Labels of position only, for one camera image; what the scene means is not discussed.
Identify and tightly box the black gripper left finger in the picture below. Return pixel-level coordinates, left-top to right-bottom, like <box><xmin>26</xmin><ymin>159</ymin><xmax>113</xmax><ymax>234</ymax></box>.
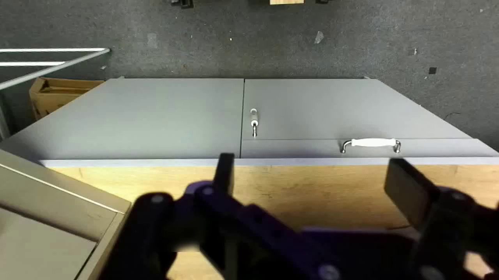
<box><xmin>102</xmin><ymin>151</ymin><xmax>314</xmax><ymax>280</ymax></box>

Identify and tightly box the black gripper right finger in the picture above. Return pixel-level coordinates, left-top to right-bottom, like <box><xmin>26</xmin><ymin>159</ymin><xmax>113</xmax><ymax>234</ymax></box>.
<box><xmin>383</xmin><ymin>158</ymin><xmax>499</xmax><ymax>280</ymax></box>

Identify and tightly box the metal filing cabinet drawer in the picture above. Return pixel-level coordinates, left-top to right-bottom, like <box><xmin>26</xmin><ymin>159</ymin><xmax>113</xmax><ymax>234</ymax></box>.
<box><xmin>0</xmin><ymin>148</ymin><xmax>133</xmax><ymax>280</ymax></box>

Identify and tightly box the plain grey cabinet door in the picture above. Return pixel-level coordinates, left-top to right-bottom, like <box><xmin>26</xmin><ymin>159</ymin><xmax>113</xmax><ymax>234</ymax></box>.
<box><xmin>0</xmin><ymin>77</ymin><xmax>247</xmax><ymax>162</ymax></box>

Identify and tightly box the grey cabinet door with knob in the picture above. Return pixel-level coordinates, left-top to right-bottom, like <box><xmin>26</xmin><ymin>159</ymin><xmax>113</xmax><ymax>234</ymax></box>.
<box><xmin>241</xmin><ymin>78</ymin><xmax>473</xmax><ymax>144</ymax></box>

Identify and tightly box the small metal door knob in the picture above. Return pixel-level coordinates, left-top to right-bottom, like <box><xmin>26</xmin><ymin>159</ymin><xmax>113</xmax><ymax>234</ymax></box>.
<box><xmin>249</xmin><ymin>108</ymin><xmax>261</xmax><ymax>139</ymax></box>

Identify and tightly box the light wooden furniture piece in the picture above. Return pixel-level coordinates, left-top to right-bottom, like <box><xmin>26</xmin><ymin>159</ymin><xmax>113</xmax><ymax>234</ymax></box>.
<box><xmin>267</xmin><ymin>0</ymin><xmax>308</xmax><ymax>8</ymax></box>

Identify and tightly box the metal rod rack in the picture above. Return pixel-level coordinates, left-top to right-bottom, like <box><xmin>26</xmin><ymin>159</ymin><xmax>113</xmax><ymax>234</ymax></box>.
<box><xmin>0</xmin><ymin>47</ymin><xmax>113</xmax><ymax>94</ymax></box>

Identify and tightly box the white drawer pull handle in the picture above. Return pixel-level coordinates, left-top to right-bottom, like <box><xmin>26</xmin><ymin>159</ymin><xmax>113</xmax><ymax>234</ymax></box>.
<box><xmin>339</xmin><ymin>136</ymin><xmax>403</xmax><ymax>156</ymax></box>

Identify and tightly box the grey drawer front white handle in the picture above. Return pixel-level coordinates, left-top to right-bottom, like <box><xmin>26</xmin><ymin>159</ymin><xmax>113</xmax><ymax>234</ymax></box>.
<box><xmin>241</xmin><ymin>136</ymin><xmax>499</xmax><ymax>161</ymax></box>

